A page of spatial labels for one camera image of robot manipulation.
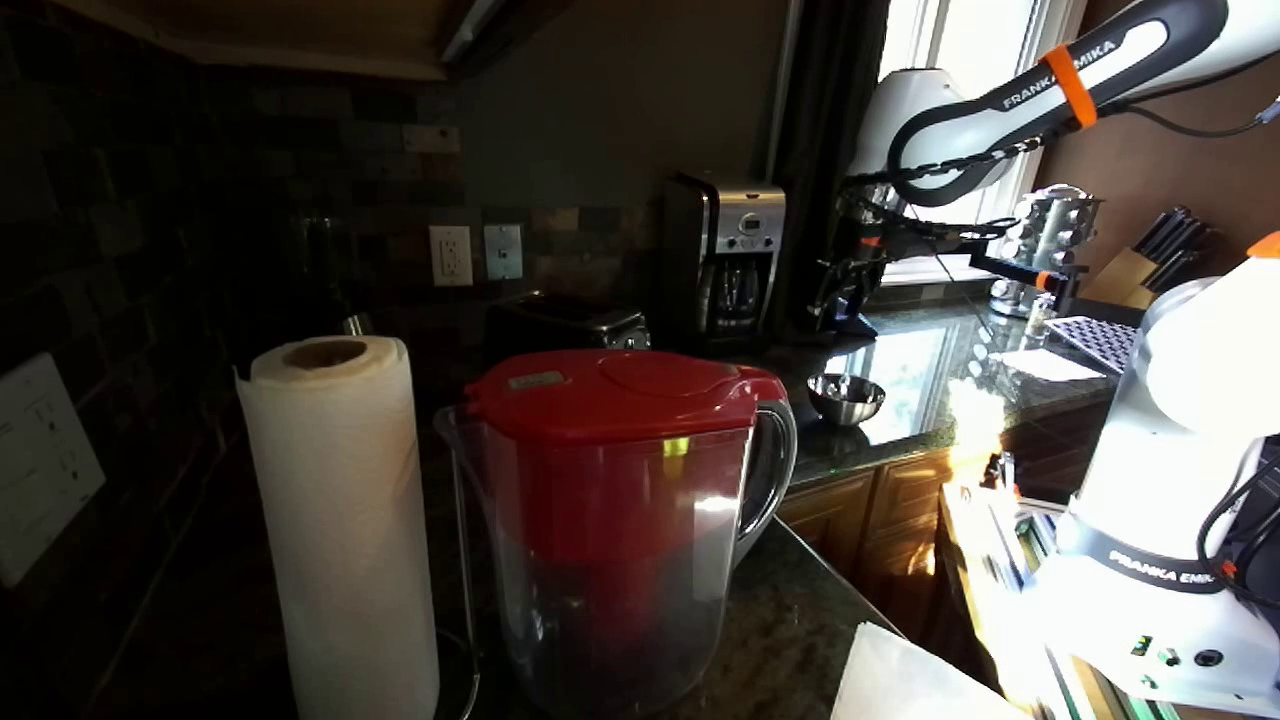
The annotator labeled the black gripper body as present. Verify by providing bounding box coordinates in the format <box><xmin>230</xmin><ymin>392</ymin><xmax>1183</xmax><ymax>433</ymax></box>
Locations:
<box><xmin>836</xmin><ymin>191</ymin><xmax>895</xmax><ymax>293</ymax></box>

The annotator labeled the black base cable bundle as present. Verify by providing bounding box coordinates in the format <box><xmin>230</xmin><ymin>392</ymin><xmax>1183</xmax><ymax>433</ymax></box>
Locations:
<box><xmin>1198</xmin><ymin>433</ymin><xmax>1280</xmax><ymax>632</ymax></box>

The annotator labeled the dark blender with silver base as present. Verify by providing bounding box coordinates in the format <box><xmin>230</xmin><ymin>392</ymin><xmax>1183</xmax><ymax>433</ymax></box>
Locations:
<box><xmin>297</xmin><ymin>214</ymin><xmax>377</xmax><ymax>337</ymax></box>

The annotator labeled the white wall switch plate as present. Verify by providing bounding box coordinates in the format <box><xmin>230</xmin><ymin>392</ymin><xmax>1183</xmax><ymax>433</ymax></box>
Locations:
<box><xmin>423</xmin><ymin>221</ymin><xmax>481</xmax><ymax>293</ymax></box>

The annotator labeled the wooden wall cabinet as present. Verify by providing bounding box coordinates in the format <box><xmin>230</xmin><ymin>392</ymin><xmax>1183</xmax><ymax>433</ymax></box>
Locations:
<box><xmin>51</xmin><ymin>0</ymin><xmax>576</xmax><ymax>86</ymax></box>

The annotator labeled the grey wall outlet plate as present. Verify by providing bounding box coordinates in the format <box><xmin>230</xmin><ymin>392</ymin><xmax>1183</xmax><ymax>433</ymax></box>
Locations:
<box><xmin>481</xmin><ymin>221</ymin><xmax>529</xmax><ymax>284</ymax></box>

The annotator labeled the wooden knife block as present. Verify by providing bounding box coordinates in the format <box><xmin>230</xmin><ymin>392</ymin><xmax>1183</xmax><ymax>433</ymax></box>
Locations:
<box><xmin>1076</xmin><ymin>204</ymin><xmax>1198</xmax><ymax>313</ymax></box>

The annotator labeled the dark window curtain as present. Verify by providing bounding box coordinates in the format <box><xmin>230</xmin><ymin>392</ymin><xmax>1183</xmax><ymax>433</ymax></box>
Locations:
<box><xmin>778</xmin><ymin>0</ymin><xmax>895</xmax><ymax>191</ymax></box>

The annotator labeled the silver metal bowl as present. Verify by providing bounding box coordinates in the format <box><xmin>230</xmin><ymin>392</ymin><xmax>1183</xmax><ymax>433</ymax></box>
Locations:
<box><xmin>806</xmin><ymin>373</ymin><xmax>892</xmax><ymax>433</ymax></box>

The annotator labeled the white paper sheet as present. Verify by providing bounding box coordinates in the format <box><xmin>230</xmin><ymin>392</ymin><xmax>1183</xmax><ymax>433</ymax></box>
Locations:
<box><xmin>829</xmin><ymin>621</ymin><xmax>1037</xmax><ymax>720</ymax></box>

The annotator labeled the clear pitcher with red lid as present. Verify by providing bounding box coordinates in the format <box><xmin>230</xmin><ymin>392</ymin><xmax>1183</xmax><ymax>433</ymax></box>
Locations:
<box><xmin>431</xmin><ymin>347</ymin><xmax>806</xmax><ymax>720</ymax></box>

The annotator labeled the black toaster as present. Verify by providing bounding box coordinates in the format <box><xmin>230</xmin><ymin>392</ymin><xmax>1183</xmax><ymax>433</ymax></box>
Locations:
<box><xmin>481</xmin><ymin>293</ymin><xmax>657</xmax><ymax>373</ymax></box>

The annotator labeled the black silver coffee maker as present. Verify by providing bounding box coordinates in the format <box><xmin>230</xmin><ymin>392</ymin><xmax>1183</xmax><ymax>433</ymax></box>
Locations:
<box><xmin>659</xmin><ymin>174</ymin><xmax>792</xmax><ymax>351</ymax></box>

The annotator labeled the white wall outlet plate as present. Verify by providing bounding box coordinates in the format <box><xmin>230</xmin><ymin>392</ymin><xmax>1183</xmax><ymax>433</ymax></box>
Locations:
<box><xmin>0</xmin><ymin>351</ymin><xmax>112</xmax><ymax>591</ymax></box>

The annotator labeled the blue patterned cloth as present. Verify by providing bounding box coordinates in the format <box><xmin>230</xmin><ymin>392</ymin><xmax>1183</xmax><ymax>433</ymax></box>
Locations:
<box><xmin>1041</xmin><ymin>313</ymin><xmax>1123</xmax><ymax>378</ymax></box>

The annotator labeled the black camera mount rod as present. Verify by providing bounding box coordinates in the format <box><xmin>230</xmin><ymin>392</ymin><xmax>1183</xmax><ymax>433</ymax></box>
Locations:
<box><xmin>889</xmin><ymin>218</ymin><xmax>1072</xmax><ymax>297</ymax></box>

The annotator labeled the white paper towel roll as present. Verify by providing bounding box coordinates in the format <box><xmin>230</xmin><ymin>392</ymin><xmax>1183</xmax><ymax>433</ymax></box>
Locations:
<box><xmin>231</xmin><ymin>331</ymin><xmax>443</xmax><ymax>720</ymax></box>

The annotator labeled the wooden base cabinet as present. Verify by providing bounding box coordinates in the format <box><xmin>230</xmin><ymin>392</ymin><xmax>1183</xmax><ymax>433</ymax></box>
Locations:
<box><xmin>778</xmin><ymin>448</ymin><xmax>995</xmax><ymax>685</ymax></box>

